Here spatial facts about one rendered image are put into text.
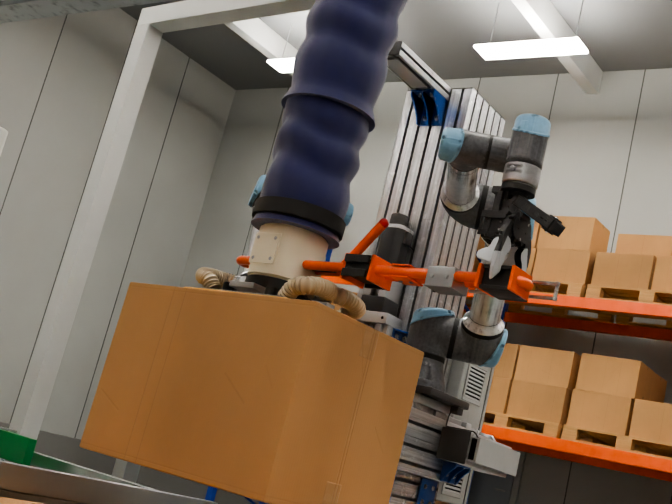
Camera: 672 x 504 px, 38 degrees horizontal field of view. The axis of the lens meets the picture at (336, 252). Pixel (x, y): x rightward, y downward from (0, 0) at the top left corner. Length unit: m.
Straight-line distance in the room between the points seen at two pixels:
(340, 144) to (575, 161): 9.80
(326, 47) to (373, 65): 0.12
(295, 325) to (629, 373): 7.80
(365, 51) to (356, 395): 0.85
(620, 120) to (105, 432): 10.26
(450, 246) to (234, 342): 1.17
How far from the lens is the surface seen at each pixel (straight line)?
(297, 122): 2.34
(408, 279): 2.06
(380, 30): 2.43
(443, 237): 3.01
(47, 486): 2.41
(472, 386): 3.16
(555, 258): 10.19
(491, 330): 2.66
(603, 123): 12.12
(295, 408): 1.92
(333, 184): 2.29
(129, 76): 6.10
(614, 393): 9.61
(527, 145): 2.01
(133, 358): 2.27
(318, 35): 2.42
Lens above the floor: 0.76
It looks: 13 degrees up
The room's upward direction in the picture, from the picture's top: 14 degrees clockwise
